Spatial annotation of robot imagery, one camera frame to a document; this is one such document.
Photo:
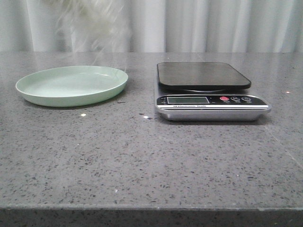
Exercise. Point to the white pleated curtain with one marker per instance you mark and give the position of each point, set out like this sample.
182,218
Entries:
170,26

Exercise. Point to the light green round plate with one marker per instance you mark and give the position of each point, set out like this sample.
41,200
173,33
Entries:
72,86

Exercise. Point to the translucent white vermicelli bundle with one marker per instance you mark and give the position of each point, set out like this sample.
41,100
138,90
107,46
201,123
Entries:
98,26

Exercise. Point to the silver black kitchen scale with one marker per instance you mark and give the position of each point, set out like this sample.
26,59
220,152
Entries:
205,91

